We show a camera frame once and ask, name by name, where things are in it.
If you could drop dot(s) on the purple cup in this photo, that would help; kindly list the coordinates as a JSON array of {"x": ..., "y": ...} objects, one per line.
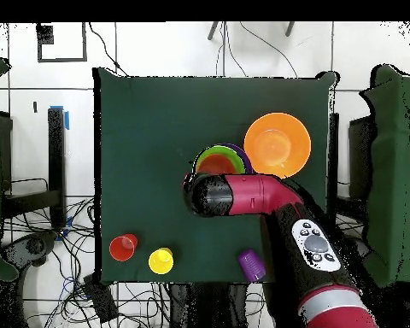
[{"x": 252, "y": 264}]

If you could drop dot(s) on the red orange cup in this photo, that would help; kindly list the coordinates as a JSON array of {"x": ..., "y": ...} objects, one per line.
[{"x": 121, "y": 249}]

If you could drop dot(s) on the dark green tablecloth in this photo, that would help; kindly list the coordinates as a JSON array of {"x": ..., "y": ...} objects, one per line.
[{"x": 157, "y": 119}]

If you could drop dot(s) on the gray tripod leg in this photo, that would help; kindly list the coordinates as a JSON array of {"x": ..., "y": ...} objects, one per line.
[
  {"x": 212, "y": 31},
  {"x": 289, "y": 29}
]

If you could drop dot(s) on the yellow cup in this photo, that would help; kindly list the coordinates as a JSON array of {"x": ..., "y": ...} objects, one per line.
[
  {"x": 160, "y": 262},
  {"x": 169, "y": 251}
]

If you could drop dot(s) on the green bowl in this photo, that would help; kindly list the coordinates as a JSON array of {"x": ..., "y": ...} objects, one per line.
[{"x": 218, "y": 150}]

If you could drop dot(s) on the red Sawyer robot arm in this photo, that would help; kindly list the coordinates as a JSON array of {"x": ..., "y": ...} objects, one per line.
[{"x": 259, "y": 196}]

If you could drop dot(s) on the black power strip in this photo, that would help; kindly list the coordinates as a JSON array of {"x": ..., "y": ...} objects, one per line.
[{"x": 100, "y": 300}]

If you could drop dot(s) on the gray black chair base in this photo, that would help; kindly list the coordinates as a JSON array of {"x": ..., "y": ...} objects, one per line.
[{"x": 34, "y": 246}]

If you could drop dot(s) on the small red bowl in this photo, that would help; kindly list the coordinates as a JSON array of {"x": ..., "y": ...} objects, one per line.
[{"x": 217, "y": 165}]

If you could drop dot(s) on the large orange bowl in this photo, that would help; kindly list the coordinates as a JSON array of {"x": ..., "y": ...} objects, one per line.
[{"x": 276, "y": 147}]

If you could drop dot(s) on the black metal stand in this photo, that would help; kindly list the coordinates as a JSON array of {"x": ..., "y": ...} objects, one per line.
[{"x": 56, "y": 153}]

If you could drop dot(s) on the purple bowl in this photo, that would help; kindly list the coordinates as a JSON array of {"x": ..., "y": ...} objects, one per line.
[{"x": 246, "y": 160}]

